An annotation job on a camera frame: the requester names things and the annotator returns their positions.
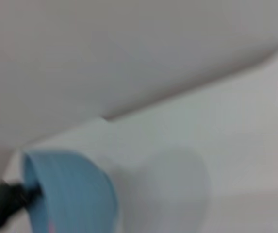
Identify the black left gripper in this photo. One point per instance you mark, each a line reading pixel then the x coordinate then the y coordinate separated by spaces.
pixel 3 204

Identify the blue bowl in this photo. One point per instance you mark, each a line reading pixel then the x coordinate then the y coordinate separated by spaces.
pixel 75 189

